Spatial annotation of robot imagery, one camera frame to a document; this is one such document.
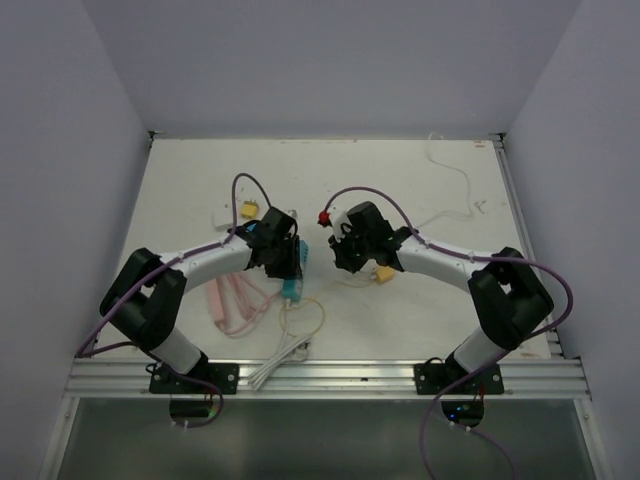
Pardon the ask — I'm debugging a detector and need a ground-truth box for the yellow plug adapter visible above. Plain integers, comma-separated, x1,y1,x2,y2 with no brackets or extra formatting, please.
240,200,260,220

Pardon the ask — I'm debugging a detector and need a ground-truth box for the teal power strip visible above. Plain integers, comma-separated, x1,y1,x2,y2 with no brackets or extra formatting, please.
281,240,309,302

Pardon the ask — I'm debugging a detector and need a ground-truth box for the white plug adapter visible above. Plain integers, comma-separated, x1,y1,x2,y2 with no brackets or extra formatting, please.
211,211,233,232

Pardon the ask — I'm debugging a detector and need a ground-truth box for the pink power strip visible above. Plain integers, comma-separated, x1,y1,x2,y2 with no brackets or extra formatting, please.
205,272,280,339

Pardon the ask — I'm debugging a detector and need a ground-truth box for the thin white cable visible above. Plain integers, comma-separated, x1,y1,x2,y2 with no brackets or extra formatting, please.
414,132,489,229

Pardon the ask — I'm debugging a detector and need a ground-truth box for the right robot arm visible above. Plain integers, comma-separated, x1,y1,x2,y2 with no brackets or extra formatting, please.
318,201,554,393

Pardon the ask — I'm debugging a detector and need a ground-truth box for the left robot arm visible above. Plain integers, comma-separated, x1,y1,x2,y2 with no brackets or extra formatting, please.
99,207,302,393

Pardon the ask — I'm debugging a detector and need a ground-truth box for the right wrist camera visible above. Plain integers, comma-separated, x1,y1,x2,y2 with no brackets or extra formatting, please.
318,205,351,239

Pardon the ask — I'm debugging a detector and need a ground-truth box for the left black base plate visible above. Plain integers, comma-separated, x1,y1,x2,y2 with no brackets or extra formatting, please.
145,362,239,395

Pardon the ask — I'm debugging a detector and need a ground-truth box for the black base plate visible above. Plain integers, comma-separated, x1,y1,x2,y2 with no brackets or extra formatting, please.
413,358,505,395
145,362,239,395

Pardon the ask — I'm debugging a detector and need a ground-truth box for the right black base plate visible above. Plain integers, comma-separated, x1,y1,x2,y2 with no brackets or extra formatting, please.
413,358,505,395

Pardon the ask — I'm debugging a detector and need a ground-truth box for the aluminium rail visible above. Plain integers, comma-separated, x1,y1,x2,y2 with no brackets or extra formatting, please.
65,358,590,400

